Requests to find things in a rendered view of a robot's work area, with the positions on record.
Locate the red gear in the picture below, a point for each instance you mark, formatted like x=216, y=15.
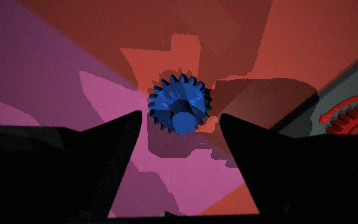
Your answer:
x=346, y=124

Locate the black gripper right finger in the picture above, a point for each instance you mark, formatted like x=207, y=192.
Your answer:
x=277, y=168

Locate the blue gear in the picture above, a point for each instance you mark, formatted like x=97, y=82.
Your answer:
x=179, y=105

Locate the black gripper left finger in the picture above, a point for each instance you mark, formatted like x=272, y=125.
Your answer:
x=92, y=161

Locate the grey triangular board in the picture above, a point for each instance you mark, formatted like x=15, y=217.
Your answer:
x=305, y=121

